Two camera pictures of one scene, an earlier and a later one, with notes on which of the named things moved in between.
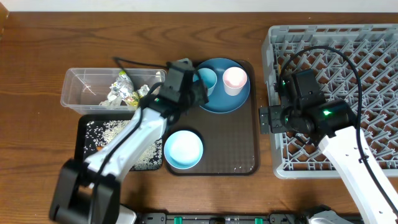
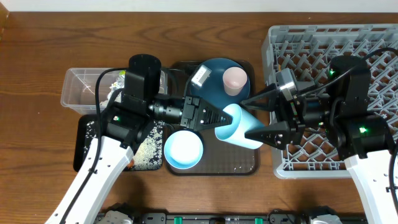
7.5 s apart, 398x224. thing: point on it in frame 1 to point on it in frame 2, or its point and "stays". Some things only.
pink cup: [234, 79] stays
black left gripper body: [195, 96] to [168, 109]
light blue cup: [209, 78] to [242, 122]
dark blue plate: [219, 101] stays
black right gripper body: [282, 119] to [318, 115]
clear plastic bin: [84, 88] stays
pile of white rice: [97, 134] stays
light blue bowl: [183, 150] stays
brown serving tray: [231, 142] stays
